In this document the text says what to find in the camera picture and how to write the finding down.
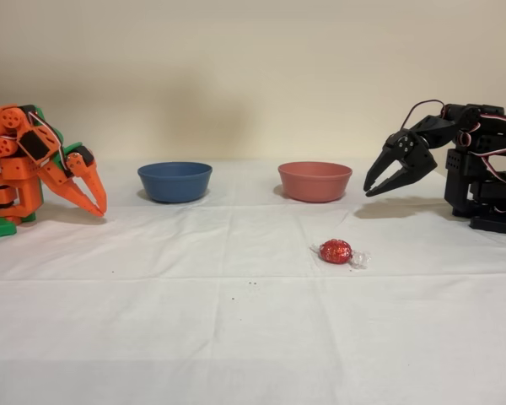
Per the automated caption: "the red bowl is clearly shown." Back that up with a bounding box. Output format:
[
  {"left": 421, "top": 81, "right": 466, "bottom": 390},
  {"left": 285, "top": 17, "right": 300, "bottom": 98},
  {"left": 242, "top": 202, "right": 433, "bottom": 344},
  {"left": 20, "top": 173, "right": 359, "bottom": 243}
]
[{"left": 277, "top": 161, "right": 353, "bottom": 204}]

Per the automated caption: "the white tablecloth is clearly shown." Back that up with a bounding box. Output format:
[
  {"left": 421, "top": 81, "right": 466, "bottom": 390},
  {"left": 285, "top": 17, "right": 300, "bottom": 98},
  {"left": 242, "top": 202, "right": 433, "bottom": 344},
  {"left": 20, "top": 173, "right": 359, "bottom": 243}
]
[{"left": 0, "top": 158, "right": 506, "bottom": 405}]

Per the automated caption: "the blue bowl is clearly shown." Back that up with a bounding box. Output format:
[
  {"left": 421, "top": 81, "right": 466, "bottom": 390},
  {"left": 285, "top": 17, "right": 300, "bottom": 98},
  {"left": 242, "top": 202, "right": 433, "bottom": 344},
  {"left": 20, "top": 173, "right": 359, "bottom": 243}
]
[{"left": 137, "top": 162, "right": 213, "bottom": 204}]

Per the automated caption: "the black arm servo cable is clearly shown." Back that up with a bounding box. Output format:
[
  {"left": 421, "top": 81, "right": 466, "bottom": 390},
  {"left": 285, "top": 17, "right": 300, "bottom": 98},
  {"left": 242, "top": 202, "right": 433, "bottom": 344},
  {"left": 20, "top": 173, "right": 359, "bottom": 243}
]
[{"left": 399, "top": 99, "right": 446, "bottom": 130}]

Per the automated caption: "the orange arm servo cable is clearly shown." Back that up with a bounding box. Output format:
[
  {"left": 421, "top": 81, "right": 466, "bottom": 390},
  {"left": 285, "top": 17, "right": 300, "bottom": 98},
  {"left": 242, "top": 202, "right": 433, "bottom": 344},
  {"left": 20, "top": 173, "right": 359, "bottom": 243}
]
[{"left": 28, "top": 110, "right": 68, "bottom": 170}]

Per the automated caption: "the red candy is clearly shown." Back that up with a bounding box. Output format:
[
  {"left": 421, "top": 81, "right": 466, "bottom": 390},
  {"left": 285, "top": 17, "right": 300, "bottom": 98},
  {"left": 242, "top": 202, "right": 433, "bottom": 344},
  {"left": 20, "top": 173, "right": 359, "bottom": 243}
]
[{"left": 310, "top": 238, "right": 371, "bottom": 270}]

